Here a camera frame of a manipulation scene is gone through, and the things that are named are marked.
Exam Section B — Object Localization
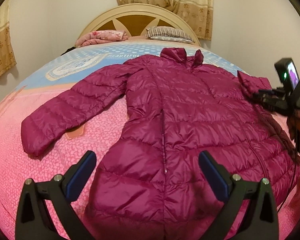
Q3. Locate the magenta puffer coat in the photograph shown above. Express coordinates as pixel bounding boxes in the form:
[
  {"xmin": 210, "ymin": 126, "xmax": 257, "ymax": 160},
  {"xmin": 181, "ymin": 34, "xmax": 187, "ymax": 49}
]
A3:
[{"xmin": 21, "ymin": 48, "xmax": 300, "ymax": 239}]

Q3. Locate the person's right hand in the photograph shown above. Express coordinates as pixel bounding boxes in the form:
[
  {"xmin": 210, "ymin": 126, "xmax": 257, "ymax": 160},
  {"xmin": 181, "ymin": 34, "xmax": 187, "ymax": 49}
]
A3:
[{"xmin": 287, "ymin": 116, "xmax": 300, "ymax": 140}]

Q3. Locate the pink blue patterned bedspread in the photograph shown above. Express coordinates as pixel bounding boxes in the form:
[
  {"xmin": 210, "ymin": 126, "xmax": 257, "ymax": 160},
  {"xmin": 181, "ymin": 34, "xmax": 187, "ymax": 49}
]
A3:
[{"xmin": 0, "ymin": 40, "xmax": 300, "ymax": 239}]

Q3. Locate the striped pillow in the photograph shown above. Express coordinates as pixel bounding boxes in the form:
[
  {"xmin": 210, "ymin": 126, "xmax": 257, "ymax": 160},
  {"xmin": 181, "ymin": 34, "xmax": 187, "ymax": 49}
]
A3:
[{"xmin": 146, "ymin": 26, "xmax": 194, "ymax": 42}]

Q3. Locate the beige side window curtain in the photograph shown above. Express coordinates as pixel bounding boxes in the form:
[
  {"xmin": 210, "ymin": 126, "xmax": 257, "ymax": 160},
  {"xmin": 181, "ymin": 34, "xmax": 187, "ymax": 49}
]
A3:
[{"xmin": 0, "ymin": 0, "xmax": 17, "ymax": 77}]

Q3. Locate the cream wooden headboard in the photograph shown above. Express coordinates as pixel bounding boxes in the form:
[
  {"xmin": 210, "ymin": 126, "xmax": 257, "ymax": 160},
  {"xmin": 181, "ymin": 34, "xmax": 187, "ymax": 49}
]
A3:
[{"xmin": 80, "ymin": 3, "xmax": 200, "ymax": 46}]

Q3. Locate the pink floral folded blanket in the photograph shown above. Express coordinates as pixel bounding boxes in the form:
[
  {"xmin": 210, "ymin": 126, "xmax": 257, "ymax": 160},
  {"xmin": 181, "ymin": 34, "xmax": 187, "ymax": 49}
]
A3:
[{"xmin": 75, "ymin": 30, "xmax": 128, "ymax": 48}]

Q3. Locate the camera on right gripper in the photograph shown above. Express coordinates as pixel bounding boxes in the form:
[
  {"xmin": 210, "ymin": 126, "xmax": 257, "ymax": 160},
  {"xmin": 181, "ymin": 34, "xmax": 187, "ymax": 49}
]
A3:
[{"xmin": 274, "ymin": 58, "xmax": 300, "ymax": 97}]

